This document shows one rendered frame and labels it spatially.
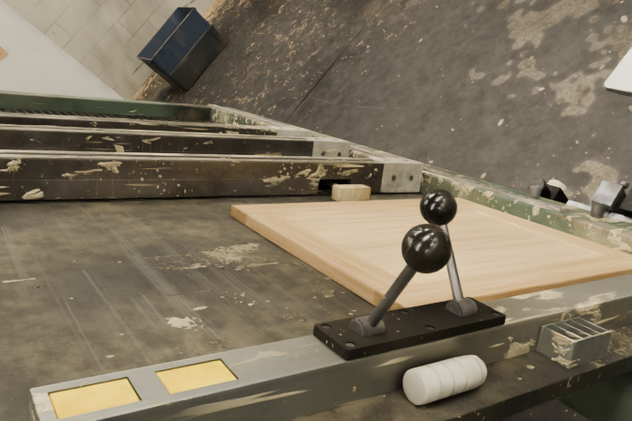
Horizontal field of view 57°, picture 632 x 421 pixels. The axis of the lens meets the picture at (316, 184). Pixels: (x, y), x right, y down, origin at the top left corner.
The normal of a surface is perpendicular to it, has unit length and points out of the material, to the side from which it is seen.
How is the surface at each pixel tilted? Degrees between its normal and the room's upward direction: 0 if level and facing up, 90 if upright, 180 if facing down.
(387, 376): 90
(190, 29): 90
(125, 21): 90
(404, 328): 55
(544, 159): 0
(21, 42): 90
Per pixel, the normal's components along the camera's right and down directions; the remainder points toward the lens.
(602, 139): -0.60, -0.55
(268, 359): 0.12, -0.97
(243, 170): 0.56, 0.23
